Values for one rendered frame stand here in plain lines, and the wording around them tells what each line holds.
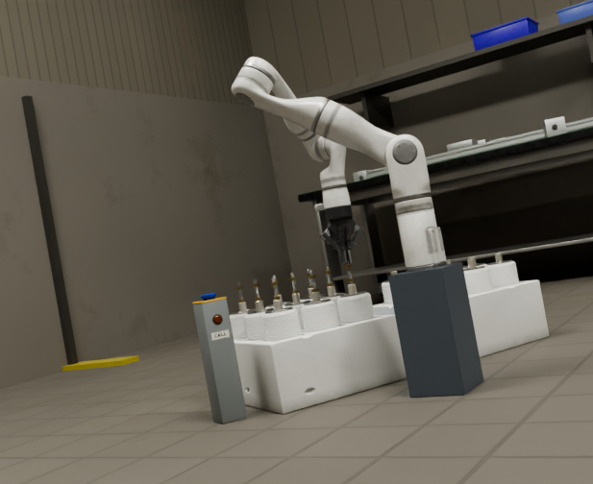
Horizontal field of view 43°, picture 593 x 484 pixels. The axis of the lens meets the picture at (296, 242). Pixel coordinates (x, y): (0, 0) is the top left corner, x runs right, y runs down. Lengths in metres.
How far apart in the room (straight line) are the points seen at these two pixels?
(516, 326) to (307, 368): 0.73
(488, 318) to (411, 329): 0.51
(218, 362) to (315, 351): 0.25
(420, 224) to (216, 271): 3.50
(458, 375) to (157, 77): 3.79
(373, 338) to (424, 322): 0.28
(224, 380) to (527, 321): 0.97
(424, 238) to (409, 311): 0.18
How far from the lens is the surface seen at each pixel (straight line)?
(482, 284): 2.33
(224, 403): 1.95
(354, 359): 2.02
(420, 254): 1.82
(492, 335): 2.30
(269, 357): 1.92
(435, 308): 1.79
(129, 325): 4.57
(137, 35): 5.20
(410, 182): 1.82
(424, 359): 1.83
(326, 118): 1.86
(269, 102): 1.88
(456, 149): 4.54
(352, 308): 2.06
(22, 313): 4.10
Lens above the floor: 0.39
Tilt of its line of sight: 1 degrees up
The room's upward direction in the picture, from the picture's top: 10 degrees counter-clockwise
